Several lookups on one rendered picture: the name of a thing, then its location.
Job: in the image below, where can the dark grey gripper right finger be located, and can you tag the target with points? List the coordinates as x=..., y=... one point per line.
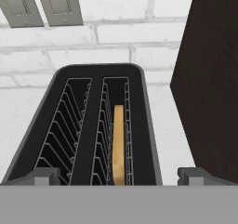
x=193, y=176

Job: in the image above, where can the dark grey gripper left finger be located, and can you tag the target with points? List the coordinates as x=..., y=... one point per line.
x=43, y=175

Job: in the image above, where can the black toaster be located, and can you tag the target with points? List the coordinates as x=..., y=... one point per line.
x=89, y=131

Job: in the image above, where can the golden bread slice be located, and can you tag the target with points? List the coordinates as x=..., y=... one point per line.
x=118, y=144

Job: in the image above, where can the grey wall outlet plate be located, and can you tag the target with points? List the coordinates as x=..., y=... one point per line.
x=19, y=4
x=60, y=4

